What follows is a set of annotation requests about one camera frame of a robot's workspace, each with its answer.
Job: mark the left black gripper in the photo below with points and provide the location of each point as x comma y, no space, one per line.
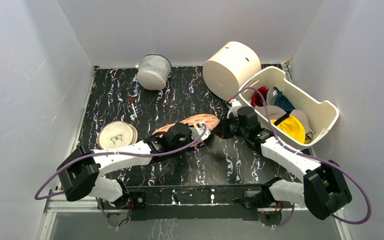
189,139

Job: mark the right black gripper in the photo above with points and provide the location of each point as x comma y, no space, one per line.
229,127

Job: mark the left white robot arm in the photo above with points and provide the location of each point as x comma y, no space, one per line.
83,172

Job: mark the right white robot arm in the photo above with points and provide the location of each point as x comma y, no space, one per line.
321,188

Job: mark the yellow bra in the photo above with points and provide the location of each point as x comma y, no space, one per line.
292,127

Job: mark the cream perforated laundry basket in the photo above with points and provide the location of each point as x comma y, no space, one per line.
321,115

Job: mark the cream round tub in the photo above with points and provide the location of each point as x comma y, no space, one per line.
229,68

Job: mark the blue garment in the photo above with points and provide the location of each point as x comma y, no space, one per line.
282,101

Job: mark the small white red pen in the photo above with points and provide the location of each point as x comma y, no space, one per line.
132,103

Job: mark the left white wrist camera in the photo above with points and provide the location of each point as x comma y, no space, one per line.
200,132

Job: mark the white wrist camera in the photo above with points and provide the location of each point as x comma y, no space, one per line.
233,109
200,132

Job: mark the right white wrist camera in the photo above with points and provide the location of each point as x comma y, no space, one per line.
233,109

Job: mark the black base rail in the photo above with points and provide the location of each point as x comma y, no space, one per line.
231,201

